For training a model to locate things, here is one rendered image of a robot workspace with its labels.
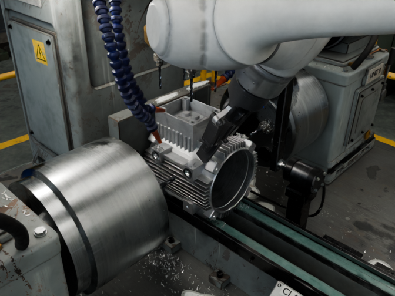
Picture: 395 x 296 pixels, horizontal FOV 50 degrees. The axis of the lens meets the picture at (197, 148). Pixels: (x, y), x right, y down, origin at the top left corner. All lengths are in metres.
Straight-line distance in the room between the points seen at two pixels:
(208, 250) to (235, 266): 0.08
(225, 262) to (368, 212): 0.49
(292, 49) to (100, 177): 0.37
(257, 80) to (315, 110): 0.49
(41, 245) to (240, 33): 0.38
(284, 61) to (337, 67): 0.64
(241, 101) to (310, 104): 0.44
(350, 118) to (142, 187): 0.77
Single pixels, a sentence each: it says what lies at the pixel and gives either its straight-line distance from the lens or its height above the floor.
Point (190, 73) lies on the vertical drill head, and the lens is 0.86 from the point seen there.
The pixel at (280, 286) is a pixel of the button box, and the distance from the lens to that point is 0.65.
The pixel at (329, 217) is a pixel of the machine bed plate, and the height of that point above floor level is 0.80.
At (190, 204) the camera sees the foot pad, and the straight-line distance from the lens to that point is 0.94.
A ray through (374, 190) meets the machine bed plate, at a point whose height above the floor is 0.80.
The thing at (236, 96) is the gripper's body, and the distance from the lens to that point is 0.73.
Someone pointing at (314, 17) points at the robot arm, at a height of 1.46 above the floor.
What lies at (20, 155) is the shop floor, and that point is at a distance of 3.19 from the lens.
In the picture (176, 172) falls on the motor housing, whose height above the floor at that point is 1.03.
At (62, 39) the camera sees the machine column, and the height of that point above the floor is 1.30.
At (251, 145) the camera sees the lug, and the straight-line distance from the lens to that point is 0.96.
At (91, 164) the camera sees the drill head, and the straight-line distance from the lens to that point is 0.75.
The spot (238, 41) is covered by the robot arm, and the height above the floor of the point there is 1.42.
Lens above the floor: 1.56
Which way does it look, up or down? 31 degrees down
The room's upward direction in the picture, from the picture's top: 1 degrees clockwise
